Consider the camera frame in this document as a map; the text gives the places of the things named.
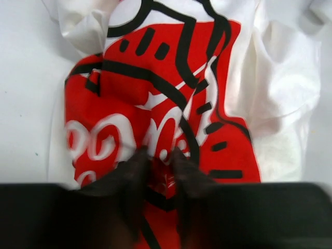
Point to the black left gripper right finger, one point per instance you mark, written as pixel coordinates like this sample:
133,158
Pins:
204,208

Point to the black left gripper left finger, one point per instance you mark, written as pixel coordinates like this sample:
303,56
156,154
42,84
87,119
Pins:
112,207

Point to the white red printed t-shirt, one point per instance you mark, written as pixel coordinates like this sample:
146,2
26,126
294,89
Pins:
219,80

